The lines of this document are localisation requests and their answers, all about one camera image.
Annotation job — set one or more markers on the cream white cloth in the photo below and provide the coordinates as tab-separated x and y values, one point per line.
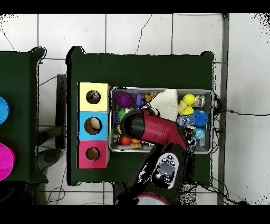
166	103

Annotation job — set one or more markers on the colourful polka dot cloth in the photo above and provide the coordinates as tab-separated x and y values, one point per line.
93	96

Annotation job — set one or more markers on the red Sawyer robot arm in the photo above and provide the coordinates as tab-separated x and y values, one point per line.
156	129

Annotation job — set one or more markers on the wooden box with three holes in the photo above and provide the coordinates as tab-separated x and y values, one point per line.
101	131

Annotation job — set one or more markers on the silver mesh bin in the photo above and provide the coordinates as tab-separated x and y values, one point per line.
118	148

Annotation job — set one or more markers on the green spiky ball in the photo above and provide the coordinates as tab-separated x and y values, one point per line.
122	112

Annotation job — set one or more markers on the purple-blue toy brick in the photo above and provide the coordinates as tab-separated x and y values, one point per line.
139	99

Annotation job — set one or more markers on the purple knobbly ball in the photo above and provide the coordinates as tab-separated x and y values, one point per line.
124	99

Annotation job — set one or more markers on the blue toy brick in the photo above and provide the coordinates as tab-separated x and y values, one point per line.
116	117

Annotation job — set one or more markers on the small orange basketball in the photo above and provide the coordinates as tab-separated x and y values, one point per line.
136	141

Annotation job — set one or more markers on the red-orange ball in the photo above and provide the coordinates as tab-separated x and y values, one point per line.
125	140

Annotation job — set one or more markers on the dark green table cloth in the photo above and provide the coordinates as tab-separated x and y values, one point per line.
19	95
139	71

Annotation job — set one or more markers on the plain yellow ball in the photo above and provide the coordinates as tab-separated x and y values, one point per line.
189	99

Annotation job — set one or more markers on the light blue spiky ball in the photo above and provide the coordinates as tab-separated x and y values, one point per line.
200	118

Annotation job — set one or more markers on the blue globe ball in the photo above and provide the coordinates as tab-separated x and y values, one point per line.
199	133

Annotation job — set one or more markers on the blue round lid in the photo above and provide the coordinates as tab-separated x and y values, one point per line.
3	111

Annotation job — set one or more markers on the pink round lid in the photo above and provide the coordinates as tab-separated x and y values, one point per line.
6	160

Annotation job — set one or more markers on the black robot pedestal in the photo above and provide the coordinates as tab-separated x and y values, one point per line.
120	192

